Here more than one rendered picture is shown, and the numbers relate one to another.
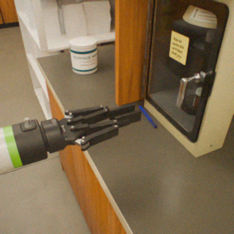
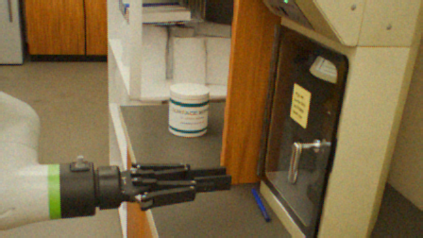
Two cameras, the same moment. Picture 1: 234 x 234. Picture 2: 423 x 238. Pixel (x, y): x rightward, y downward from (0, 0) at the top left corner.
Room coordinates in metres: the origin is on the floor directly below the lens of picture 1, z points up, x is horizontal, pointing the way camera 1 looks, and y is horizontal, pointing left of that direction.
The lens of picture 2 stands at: (-0.25, -0.12, 1.57)
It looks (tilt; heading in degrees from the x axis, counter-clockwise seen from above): 22 degrees down; 5
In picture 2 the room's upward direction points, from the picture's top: 6 degrees clockwise
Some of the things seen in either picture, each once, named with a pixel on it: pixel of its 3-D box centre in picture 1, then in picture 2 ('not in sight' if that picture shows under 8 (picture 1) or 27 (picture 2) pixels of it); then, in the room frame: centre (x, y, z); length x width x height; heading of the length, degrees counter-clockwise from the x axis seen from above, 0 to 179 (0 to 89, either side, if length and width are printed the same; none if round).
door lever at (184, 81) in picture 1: (187, 91); (302, 161); (0.59, -0.19, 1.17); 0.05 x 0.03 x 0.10; 115
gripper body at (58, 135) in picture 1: (63, 132); (124, 186); (0.44, 0.12, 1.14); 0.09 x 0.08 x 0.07; 116
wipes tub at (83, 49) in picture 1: (83, 55); (189, 109); (1.19, 0.16, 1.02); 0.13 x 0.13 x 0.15
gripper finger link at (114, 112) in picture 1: (122, 112); (208, 175); (0.52, -0.01, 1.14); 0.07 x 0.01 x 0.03; 116
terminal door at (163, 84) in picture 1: (174, 65); (295, 128); (0.70, -0.17, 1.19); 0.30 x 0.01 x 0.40; 25
